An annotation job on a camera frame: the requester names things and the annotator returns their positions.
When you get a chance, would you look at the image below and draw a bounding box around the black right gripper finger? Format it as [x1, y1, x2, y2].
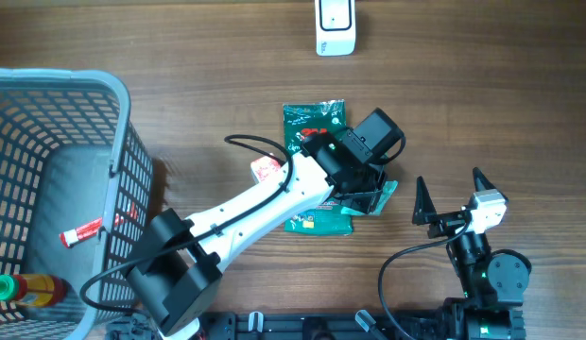
[412, 176, 438, 225]
[473, 167, 495, 192]

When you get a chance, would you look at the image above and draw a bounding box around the green 3M gloves packet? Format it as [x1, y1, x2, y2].
[284, 99, 353, 236]

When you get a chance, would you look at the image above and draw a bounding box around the red white small box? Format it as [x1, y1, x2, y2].
[250, 156, 282, 183]

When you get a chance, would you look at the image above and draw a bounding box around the red stick sachet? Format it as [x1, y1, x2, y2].
[59, 207, 141, 249]

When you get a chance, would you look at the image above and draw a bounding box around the red sauce bottle green cap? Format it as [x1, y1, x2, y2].
[0, 274, 67, 308]

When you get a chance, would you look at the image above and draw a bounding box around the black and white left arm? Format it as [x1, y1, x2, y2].
[122, 108, 405, 339]

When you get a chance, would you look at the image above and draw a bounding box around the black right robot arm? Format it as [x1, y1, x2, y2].
[412, 167, 532, 339]

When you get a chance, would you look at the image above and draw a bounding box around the white barcode scanner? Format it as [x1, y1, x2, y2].
[314, 0, 356, 57]

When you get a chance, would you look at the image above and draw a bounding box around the grey plastic mesh basket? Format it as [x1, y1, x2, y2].
[0, 68, 154, 339]

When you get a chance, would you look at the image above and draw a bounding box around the black camera cable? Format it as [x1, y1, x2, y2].
[377, 212, 474, 340]

